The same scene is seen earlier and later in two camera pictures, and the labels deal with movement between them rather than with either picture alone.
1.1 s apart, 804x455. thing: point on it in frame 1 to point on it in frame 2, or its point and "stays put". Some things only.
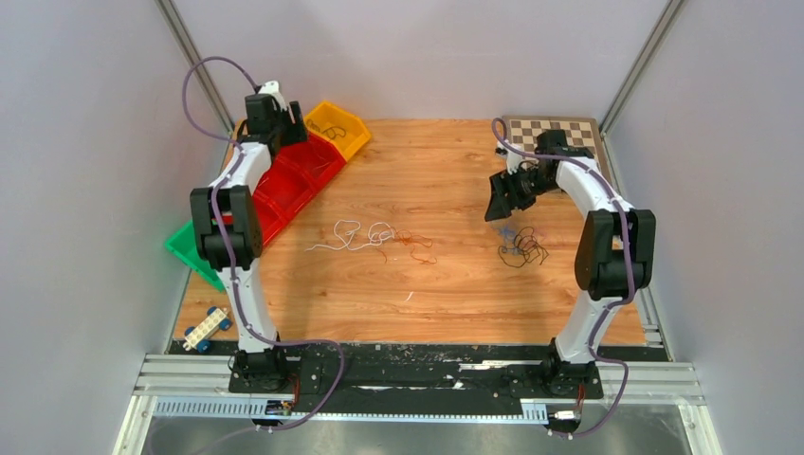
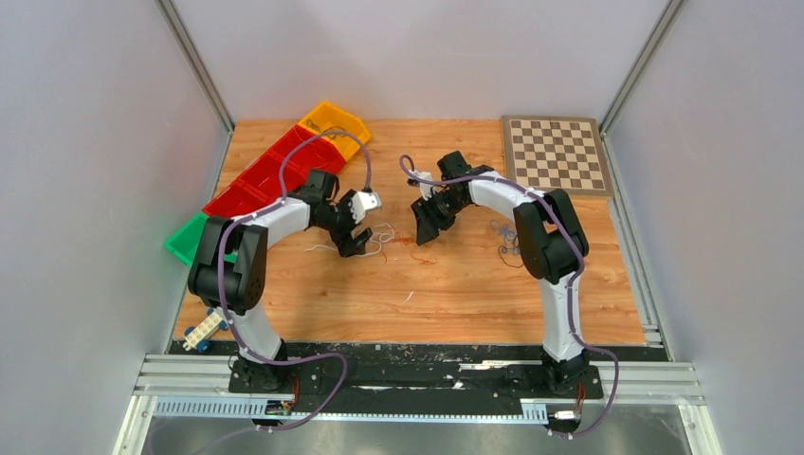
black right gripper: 501,206 to 429,225
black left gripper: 297,132 to 345,242
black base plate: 310,372 stays put
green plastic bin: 183,244 stays put
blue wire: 509,236 stays put
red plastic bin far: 318,157 stays put
